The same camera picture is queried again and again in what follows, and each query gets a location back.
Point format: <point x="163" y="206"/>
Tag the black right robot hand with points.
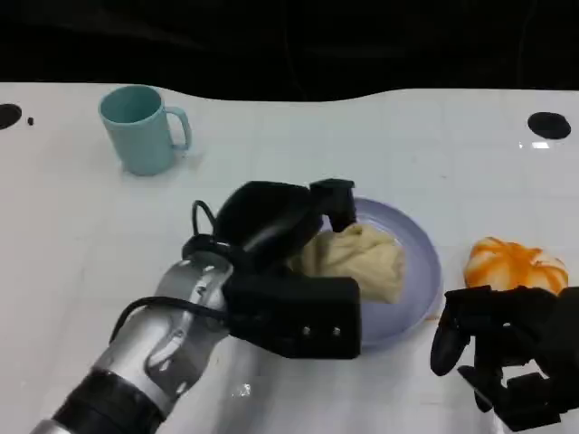
<point x="520" y="343"/>

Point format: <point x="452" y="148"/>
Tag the lilac plate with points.
<point x="420" y="271"/>

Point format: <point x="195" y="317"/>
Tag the beige towel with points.
<point x="357" y="262"/>

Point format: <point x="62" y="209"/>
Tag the orange and white bread roll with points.
<point x="511" y="267"/>

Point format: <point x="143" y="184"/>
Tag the black round table grommet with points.
<point x="548" y="125"/>
<point x="8" y="116"/>

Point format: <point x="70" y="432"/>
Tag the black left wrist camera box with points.
<point x="294" y="316"/>

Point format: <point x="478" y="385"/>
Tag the pale green mug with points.
<point x="135" y="135"/>

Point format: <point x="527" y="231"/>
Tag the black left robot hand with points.
<point x="267" y="217"/>

